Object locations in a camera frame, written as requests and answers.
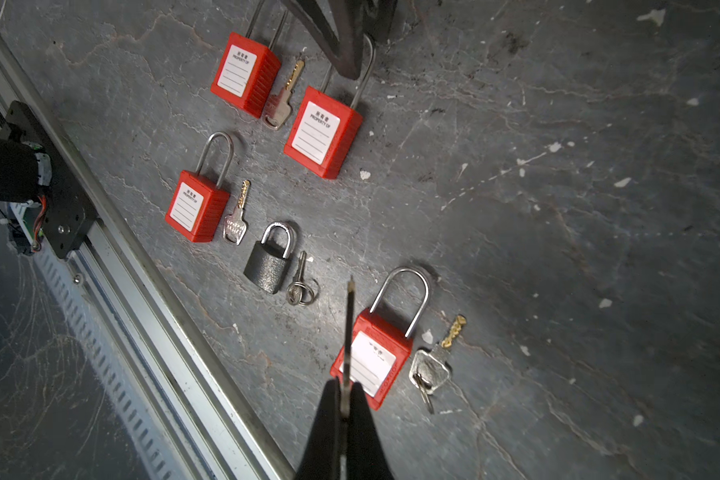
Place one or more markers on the red padlock long shackle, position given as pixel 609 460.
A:
pixel 325 128

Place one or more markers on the keys beside front red padlock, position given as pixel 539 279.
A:
pixel 430 369

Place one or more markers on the silver keys on black padlock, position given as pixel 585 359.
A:
pixel 299 292

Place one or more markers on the brass key beside padlock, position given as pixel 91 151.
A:
pixel 278 109
pixel 235 226

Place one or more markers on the red padlock front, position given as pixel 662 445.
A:
pixel 378 350

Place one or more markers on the aluminium front rail frame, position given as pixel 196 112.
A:
pixel 185 415

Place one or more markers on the brass key beside middle padlock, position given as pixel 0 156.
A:
pixel 235 226

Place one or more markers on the small black padlock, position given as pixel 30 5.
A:
pixel 269 262

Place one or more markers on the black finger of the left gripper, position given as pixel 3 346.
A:
pixel 337 28
pixel 379 16

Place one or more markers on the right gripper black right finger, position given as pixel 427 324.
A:
pixel 365 458

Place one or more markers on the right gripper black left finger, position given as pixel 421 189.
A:
pixel 321 458

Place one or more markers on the brass key beside rear padlock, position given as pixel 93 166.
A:
pixel 278 109

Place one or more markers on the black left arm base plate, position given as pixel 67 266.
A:
pixel 70 213

